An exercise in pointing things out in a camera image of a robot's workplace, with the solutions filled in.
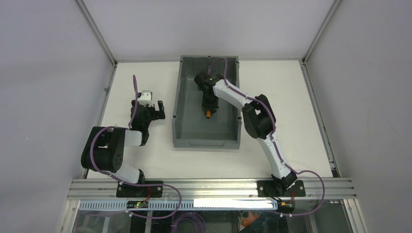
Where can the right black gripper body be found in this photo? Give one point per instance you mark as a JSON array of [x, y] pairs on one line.
[[209, 105]]

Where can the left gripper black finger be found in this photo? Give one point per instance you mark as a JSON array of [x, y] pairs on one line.
[[160, 113], [144, 136]]

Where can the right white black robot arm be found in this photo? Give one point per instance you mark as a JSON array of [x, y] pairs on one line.
[[259, 123]]

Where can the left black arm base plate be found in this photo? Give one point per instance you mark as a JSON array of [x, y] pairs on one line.
[[140, 189]]

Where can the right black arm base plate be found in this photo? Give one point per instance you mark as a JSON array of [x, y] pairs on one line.
[[269, 188]]

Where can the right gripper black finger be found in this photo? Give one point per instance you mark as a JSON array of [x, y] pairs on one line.
[[214, 106], [204, 104]]

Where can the back aluminium frame rail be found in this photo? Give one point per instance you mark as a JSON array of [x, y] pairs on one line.
[[178, 59]]

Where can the grey plastic storage bin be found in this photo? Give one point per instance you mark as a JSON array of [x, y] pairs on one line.
[[190, 126]]

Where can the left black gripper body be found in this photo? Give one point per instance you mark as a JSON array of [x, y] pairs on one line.
[[147, 107]]

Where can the white slotted cable duct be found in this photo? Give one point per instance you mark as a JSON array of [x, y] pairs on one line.
[[171, 205]]

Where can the orange object under table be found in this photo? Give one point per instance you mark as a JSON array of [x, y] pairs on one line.
[[248, 217]]

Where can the left aluminium frame post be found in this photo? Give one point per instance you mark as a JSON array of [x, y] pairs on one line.
[[95, 31]]

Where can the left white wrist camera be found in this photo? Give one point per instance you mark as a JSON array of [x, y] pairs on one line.
[[145, 98]]

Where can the front aluminium mounting rail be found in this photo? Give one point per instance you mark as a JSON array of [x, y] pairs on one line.
[[243, 189]]

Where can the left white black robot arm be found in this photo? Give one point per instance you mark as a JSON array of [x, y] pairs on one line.
[[104, 149]]

